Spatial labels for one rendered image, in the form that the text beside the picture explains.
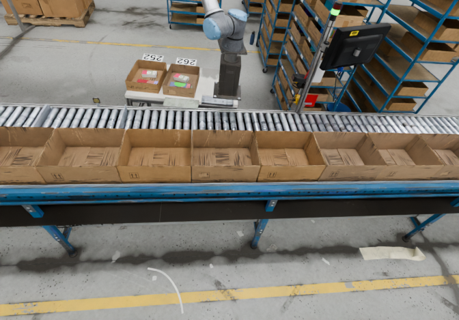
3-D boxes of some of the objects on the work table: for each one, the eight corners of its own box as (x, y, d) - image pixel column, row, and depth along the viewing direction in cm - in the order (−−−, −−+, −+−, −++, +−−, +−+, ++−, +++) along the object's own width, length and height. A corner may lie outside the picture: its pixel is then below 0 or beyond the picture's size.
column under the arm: (214, 82, 251) (216, 50, 227) (240, 84, 253) (245, 53, 229) (212, 97, 233) (214, 65, 209) (241, 100, 235) (246, 68, 211)
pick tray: (167, 71, 255) (167, 62, 248) (158, 93, 229) (157, 84, 222) (138, 68, 254) (136, 59, 247) (126, 90, 228) (124, 80, 221)
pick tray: (199, 75, 256) (200, 66, 249) (194, 98, 230) (194, 89, 223) (171, 71, 255) (171, 63, 248) (162, 94, 229) (161, 84, 222)
